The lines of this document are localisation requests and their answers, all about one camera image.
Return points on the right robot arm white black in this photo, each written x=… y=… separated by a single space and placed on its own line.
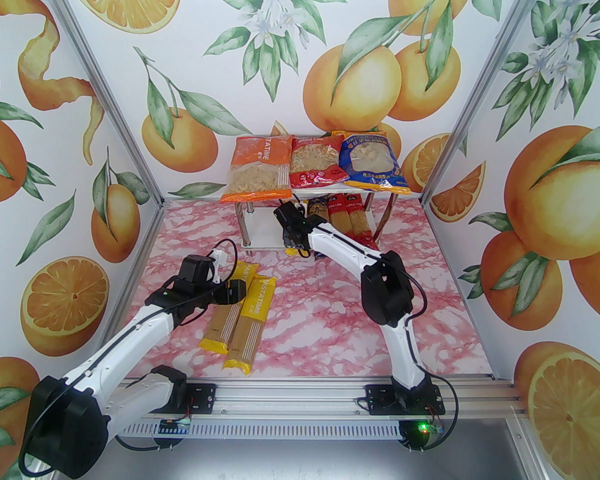
x=400 y=348

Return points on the aluminium frame post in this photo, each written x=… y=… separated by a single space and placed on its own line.
x=106 y=93
x=478 y=93

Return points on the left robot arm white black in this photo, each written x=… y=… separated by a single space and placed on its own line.
x=120 y=343

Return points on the aluminium mounting rail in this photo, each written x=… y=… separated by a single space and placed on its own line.
x=290 y=398

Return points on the blue orecchiette pasta bag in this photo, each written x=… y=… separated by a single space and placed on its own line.
x=370 y=160

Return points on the small circuit board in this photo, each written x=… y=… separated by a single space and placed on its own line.
x=432 y=428
x=175 y=425

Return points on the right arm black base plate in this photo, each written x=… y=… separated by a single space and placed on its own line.
x=380 y=400

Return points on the dark blue spaghetti pack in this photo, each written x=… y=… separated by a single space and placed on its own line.
x=319 y=207

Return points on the red spaghetti pack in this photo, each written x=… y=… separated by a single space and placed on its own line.
x=360 y=218
x=339 y=213

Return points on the white two-tier shelf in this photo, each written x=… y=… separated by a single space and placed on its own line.
x=265 y=228

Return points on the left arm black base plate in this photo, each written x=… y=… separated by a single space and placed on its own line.
x=202 y=399

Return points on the red fusilli pasta bag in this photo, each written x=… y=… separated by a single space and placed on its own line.
x=315 y=160

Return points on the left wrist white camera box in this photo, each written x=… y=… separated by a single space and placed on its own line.
x=217 y=263

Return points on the orange pasta bag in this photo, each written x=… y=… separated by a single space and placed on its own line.
x=257 y=168

